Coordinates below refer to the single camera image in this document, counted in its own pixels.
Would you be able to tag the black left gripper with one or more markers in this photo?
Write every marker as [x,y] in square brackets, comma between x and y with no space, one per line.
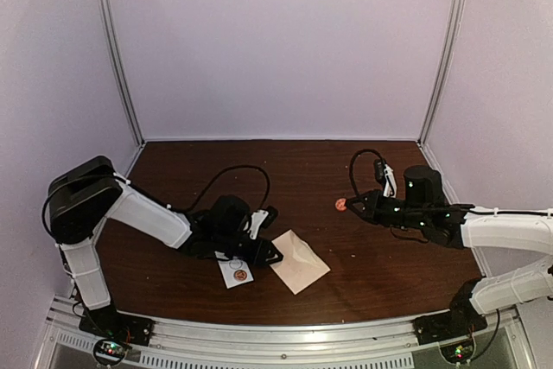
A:
[257,257]

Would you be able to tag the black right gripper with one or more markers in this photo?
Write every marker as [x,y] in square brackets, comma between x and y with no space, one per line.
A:
[374,195]

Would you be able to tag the round orange seal sticker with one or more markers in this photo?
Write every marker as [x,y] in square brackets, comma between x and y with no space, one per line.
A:
[340,205]

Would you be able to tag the cream envelope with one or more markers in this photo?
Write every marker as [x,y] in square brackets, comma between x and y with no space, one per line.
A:
[300,266]

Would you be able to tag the sticker sheet with seals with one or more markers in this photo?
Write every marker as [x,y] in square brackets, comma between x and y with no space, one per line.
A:
[235,272]

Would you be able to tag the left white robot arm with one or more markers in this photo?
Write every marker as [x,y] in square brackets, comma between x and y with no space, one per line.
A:
[81,199]

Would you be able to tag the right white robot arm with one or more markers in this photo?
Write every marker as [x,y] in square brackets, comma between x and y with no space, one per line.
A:
[465,226]

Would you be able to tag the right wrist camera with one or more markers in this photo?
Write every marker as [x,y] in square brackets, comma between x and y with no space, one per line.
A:
[385,177]

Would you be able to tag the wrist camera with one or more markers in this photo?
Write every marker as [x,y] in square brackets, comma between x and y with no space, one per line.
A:
[385,177]
[258,220]

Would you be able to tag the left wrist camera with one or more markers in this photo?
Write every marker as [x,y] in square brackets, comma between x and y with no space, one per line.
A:
[258,220]

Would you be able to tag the front aluminium rail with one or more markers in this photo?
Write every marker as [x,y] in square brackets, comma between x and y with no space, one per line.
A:
[389,343]

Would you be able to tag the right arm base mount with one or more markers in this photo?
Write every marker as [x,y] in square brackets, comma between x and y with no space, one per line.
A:
[454,328]

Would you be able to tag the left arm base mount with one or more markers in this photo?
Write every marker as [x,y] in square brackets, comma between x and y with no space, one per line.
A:
[118,333]

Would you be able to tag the right aluminium frame post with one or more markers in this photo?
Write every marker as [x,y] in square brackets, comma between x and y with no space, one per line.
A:
[452,30]

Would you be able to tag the aluminium frame post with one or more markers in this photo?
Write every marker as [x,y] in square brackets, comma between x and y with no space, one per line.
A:
[452,30]
[117,66]

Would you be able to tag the left aluminium frame post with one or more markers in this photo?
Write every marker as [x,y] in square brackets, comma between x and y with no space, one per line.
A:
[117,66]

